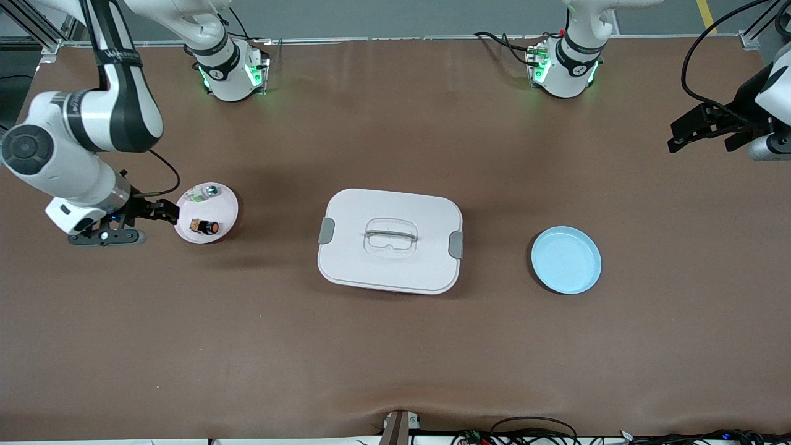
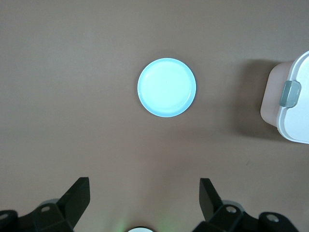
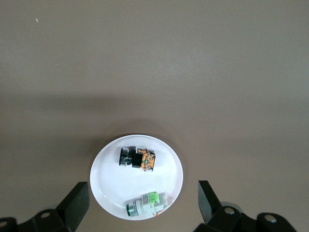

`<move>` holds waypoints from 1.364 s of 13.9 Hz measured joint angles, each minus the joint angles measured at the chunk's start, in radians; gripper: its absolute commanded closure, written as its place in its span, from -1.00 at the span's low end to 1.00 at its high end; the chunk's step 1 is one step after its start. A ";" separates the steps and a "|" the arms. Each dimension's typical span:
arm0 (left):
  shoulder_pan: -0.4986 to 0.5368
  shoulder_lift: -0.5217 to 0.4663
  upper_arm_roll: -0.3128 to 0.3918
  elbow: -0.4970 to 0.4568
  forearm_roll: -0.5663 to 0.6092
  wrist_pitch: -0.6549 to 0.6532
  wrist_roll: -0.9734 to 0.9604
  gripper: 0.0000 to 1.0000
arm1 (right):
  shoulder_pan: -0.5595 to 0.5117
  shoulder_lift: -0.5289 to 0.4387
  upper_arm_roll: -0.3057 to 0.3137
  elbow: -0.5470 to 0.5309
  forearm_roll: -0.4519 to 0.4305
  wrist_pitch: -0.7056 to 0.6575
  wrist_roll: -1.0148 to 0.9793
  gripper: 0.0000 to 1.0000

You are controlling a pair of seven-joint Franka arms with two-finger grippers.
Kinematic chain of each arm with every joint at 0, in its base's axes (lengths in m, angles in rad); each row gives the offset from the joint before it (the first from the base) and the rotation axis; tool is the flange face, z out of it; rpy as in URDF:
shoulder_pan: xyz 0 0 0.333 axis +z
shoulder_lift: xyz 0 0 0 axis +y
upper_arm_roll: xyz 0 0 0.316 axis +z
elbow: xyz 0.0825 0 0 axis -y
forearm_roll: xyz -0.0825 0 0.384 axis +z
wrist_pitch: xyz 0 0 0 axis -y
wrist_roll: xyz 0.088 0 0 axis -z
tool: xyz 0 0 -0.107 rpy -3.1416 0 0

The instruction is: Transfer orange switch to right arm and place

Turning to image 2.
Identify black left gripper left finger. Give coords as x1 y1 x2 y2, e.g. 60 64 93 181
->
0 177 91 232

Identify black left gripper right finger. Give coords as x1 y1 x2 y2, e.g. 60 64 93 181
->
192 178 299 232

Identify white lidded storage box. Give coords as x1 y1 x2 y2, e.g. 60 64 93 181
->
260 50 309 145

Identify light blue round plate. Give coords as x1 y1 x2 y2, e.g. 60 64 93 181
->
137 57 197 118

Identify grey box latch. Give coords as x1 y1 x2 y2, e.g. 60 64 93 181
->
279 80 302 108

